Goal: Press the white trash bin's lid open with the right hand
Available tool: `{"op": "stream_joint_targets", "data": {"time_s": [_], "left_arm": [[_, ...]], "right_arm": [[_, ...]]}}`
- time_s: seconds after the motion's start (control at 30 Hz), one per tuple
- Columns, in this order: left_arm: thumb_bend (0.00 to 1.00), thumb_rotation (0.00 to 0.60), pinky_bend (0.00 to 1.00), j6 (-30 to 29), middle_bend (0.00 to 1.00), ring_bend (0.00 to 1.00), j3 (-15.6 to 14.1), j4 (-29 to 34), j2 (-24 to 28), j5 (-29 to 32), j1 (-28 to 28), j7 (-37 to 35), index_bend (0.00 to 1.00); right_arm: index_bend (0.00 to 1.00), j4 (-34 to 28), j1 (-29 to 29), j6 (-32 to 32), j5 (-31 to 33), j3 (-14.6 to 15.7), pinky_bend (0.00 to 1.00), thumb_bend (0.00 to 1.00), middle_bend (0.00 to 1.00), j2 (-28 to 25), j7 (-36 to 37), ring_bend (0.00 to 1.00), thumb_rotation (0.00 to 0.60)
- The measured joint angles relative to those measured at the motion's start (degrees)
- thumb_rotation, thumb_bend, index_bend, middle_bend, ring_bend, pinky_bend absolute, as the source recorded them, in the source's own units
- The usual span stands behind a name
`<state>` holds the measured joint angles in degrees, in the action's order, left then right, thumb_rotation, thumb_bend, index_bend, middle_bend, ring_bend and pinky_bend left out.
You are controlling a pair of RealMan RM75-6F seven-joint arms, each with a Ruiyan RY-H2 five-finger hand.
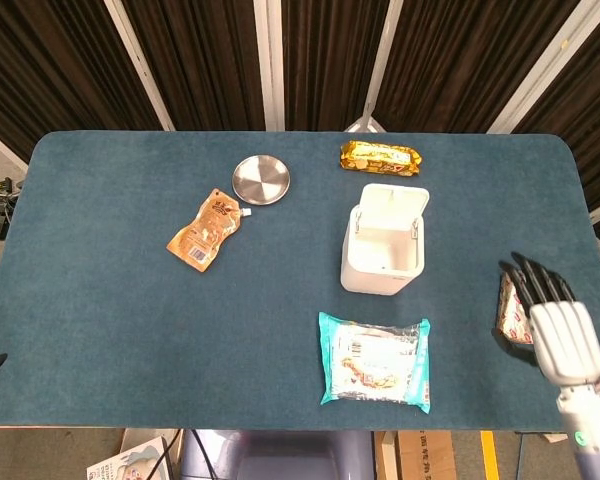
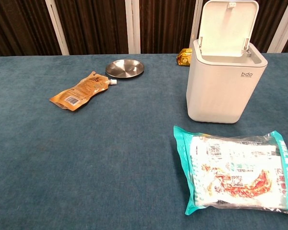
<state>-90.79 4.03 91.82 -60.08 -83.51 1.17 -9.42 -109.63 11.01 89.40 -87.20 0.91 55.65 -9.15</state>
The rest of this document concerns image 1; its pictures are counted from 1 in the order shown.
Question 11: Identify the white plastic bin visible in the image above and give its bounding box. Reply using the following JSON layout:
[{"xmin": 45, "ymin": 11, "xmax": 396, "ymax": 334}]
[{"xmin": 339, "ymin": 182, "xmax": 431, "ymax": 297}]

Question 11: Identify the illustrated paper box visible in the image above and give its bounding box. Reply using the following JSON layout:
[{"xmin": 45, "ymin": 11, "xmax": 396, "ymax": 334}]
[{"xmin": 86, "ymin": 434, "xmax": 174, "ymax": 480}]

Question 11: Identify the silver red snack package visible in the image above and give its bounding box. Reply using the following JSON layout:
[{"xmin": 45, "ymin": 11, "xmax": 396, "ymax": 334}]
[{"xmin": 494, "ymin": 272, "xmax": 535, "ymax": 346}]

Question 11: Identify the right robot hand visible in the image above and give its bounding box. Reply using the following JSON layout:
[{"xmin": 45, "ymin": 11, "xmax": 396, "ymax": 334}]
[{"xmin": 491, "ymin": 252, "xmax": 600, "ymax": 387}]

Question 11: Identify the teal clear snack bag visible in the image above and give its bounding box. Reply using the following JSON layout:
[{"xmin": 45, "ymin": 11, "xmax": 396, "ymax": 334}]
[{"xmin": 317, "ymin": 311, "xmax": 432, "ymax": 415}]

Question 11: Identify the brown spouted drink pouch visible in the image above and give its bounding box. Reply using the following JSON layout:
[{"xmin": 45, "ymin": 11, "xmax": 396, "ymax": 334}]
[{"xmin": 166, "ymin": 187, "xmax": 254, "ymax": 273}]

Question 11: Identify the brown cardboard box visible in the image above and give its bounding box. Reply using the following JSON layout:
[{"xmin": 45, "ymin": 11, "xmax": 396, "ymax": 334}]
[{"xmin": 374, "ymin": 429, "xmax": 457, "ymax": 480}]

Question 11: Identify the golden biscuit package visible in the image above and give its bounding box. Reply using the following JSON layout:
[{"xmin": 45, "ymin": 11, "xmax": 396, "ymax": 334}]
[{"xmin": 338, "ymin": 140, "xmax": 424, "ymax": 178}]

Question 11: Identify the purple robot base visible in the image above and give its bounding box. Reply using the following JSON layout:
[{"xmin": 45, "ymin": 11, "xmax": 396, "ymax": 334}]
[{"xmin": 178, "ymin": 428, "xmax": 377, "ymax": 480}]

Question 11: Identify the white metal tripod stand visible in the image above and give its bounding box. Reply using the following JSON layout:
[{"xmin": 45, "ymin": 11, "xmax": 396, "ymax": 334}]
[{"xmin": 342, "ymin": 0, "xmax": 406, "ymax": 134}]

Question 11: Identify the blue felt table mat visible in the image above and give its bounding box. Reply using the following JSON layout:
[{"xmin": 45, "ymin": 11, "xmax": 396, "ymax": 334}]
[{"xmin": 0, "ymin": 130, "xmax": 600, "ymax": 432}]

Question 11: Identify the round stainless steel plate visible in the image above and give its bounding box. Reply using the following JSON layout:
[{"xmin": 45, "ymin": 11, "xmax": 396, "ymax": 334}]
[{"xmin": 231, "ymin": 154, "xmax": 292, "ymax": 207}]

